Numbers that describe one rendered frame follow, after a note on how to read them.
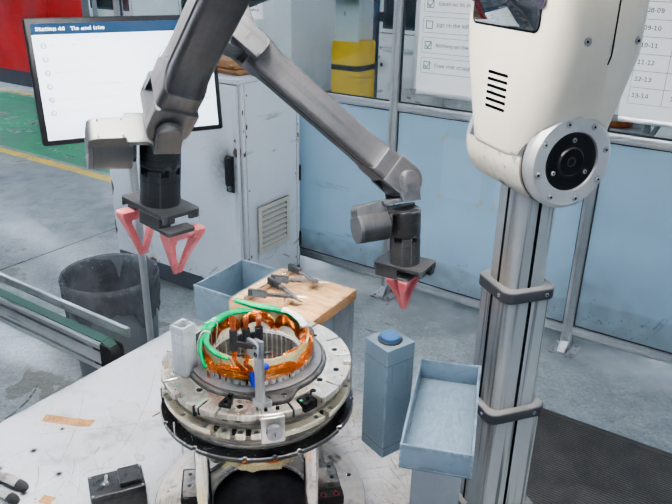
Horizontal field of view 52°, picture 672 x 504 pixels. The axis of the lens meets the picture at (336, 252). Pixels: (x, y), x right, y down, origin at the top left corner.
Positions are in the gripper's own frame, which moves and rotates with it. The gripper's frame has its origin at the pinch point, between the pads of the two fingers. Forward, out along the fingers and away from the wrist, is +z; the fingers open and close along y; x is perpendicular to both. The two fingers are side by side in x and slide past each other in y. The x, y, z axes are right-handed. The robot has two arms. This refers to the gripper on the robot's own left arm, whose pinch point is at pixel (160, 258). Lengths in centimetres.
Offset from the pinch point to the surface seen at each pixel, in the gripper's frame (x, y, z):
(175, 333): 1.7, 1.7, 13.2
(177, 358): 1.9, 2.0, 17.8
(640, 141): 238, 2, 17
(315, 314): 36.5, 2.0, 22.7
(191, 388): 0.8, 6.9, 20.5
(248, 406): 3.4, 17.0, 19.5
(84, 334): 29, -72, 60
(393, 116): 226, -112, 32
